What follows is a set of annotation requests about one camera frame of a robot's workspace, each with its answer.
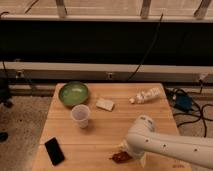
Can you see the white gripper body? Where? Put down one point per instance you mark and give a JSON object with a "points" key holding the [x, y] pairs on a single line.
{"points": [[132, 151]]}

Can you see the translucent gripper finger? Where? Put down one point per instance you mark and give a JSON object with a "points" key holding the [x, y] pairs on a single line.
{"points": [[143, 161]]}

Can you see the dark red pepper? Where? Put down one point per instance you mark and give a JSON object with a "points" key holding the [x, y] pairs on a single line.
{"points": [[121, 157]]}

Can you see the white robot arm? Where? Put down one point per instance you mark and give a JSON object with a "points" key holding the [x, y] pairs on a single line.
{"points": [[142, 137]]}

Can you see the translucent plastic cup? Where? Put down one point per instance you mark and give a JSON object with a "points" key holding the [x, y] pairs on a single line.
{"points": [[80, 114]]}

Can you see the green ceramic bowl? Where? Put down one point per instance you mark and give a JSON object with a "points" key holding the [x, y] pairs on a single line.
{"points": [[73, 93]]}

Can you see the beige sponge block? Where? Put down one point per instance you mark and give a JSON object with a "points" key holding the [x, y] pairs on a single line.
{"points": [[105, 104]]}

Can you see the blue power adapter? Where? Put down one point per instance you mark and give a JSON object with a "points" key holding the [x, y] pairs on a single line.
{"points": [[183, 102]]}

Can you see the black smartphone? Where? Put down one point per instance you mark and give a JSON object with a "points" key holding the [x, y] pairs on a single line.
{"points": [[54, 151]]}

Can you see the black chair base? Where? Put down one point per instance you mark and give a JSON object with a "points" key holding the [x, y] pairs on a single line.
{"points": [[5, 96]]}

